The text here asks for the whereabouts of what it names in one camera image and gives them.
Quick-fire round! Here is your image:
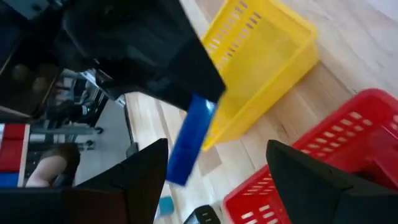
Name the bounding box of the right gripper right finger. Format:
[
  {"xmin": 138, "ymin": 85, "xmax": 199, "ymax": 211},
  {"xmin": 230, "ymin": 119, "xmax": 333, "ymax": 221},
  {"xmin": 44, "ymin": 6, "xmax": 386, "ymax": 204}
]
[{"xmin": 266, "ymin": 139, "xmax": 398, "ymax": 224}]

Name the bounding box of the red plastic basket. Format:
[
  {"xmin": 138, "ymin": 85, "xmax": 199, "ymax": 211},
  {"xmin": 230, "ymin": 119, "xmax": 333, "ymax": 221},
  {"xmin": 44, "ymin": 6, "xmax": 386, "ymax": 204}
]
[{"xmin": 222, "ymin": 88, "xmax": 398, "ymax": 224}]

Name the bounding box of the red blue storage rack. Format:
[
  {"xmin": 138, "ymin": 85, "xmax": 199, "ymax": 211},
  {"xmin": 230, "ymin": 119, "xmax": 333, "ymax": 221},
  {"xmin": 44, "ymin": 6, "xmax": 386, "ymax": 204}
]
[{"xmin": 0, "ymin": 123, "xmax": 31, "ymax": 189}]

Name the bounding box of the black power adapter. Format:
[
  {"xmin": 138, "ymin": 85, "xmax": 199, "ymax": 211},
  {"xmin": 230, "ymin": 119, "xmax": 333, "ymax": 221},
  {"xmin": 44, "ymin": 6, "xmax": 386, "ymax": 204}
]
[{"xmin": 183, "ymin": 204, "xmax": 222, "ymax": 224}]

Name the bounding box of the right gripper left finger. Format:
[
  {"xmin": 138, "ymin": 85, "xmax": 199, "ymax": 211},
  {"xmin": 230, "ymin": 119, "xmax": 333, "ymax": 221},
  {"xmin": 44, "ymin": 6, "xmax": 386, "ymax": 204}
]
[{"xmin": 65, "ymin": 138, "xmax": 169, "ymax": 224}]

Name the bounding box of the person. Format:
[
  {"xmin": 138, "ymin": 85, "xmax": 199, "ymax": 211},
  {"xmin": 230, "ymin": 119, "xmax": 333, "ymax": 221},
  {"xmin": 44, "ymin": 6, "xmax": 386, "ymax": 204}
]
[{"xmin": 24, "ymin": 142, "xmax": 81, "ymax": 189}]

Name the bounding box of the blue rectangular box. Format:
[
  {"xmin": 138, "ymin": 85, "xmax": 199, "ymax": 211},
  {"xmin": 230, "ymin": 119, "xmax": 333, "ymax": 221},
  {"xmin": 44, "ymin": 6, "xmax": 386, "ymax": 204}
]
[{"xmin": 165, "ymin": 93, "xmax": 218, "ymax": 187}]

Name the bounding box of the yellow plastic basket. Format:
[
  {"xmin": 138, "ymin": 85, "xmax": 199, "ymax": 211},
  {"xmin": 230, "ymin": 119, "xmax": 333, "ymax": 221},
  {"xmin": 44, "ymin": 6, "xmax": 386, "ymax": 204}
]
[{"xmin": 200, "ymin": 0, "xmax": 320, "ymax": 152}]

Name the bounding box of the teal white-topped cube charger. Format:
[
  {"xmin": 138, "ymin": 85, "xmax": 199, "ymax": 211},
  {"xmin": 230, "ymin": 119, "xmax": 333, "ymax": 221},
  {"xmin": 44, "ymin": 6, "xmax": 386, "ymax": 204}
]
[{"xmin": 157, "ymin": 195, "xmax": 175, "ymax": 218}]

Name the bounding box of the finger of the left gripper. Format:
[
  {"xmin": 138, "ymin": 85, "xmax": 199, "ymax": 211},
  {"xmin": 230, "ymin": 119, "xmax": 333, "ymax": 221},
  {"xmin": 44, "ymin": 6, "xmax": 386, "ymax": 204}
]
[{"xmin": 96, "ymin": 40, "xmax": 226, "ymax": 110}]

